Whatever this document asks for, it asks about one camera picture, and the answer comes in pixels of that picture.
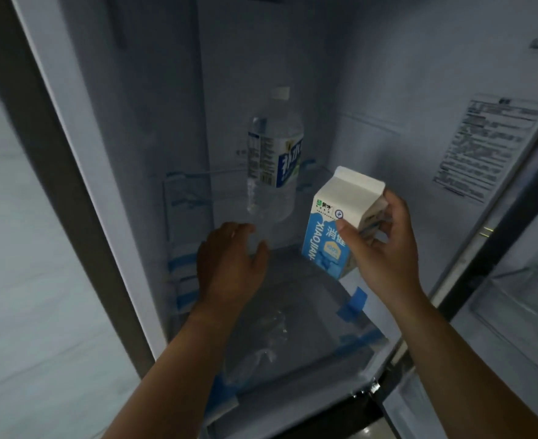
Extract person's left hand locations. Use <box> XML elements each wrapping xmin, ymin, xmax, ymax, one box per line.
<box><xmin>197</xmin><ymin>222</ymin><xmax>271</xmax><ymax>317</ymax></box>

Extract person's right hand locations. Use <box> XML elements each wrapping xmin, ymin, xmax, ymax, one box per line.
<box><xmin>336</xmin><ymin>189</ymin><xmax>424</xmax><ymax>311</ymax></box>

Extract white and blue milk carton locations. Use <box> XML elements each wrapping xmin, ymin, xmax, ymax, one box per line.
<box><xmin>301</xmin><ymin>166</ymin><xmax>391</xmax><ymax>280</ymax></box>

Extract person's left forearm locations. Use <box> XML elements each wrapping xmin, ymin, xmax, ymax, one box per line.
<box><xmin>102</xmin><ymin>307</ymin><xmax>251</xmax><ymax>439</ymax></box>

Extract person's right forearm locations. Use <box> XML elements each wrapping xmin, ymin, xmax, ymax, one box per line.
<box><xmin>382</xmin><ymin>288</ymin><xmax>538</xmax><ymax>439</ymax></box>

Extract blue tape strip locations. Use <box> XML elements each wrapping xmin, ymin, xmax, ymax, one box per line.
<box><xmin>337</xmin><ymin>328</ymin><xmax>387</xmax><ymax>358</ymax></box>
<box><xmin>204</xmin><ymin>374</ymin><xmax>240</xmax><ymax>422</ymax></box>
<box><xmin>336</xmin><ymin>286</ymin><xmax>369</xmax><ymax>322</ymax></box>
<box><xmin>176</xmin><ymin>290</ymin><xmax>202</xmax><ymax>312</ymax></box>
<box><xmin>167</xmin><ymin>252</ymin><xmax>199</xmax><ymax>273</ymax></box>

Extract large glass refrigerator shelf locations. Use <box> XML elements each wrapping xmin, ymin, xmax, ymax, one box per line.
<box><xmin>173</xmin><ymin>244</ymin><xmax>389</xmax><ymax>409</ymax></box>

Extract small glass refrigerator shelf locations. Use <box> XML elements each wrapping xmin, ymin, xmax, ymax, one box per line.
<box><xmin>163</xmin><ymin>163</ymin><xmax>334</xmax><ymax>254</ymax></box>

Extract clear plastic water bottle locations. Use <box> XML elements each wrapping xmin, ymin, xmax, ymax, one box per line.
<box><xmin>246</xmin><ymin>87</ymin><xmax>305</xmax><ymax>224</ymax></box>

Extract white refrigerator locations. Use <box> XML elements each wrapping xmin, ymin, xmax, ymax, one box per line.
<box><xmin>10</xmin><ymin>0</ymin><xmax>538</xmax><ymax>428</ymax></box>

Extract white printed info sticker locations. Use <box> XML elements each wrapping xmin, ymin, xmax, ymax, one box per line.
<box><xmin>432</xmin><ymin>93</ymin><xmax>538</xmax><ymax>204</ymax></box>

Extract refrigerator door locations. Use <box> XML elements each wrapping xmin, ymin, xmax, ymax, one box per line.
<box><xmin>382</xmin><ymin>96</ymin><xmax>538</xmax><ymax>439</ymax></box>

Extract clear door bin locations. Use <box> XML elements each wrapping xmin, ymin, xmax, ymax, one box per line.
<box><xmin>469</xmin><ymin>264</ymin><xmax>538</xmax><ymax>385</ymax></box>

